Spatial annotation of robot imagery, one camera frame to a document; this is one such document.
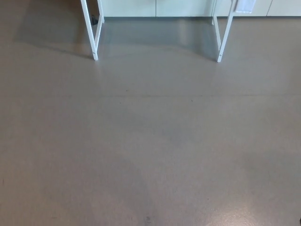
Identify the white table leg frame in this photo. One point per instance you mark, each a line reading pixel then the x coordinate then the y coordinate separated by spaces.
pixel 225 35
pixel 90 35

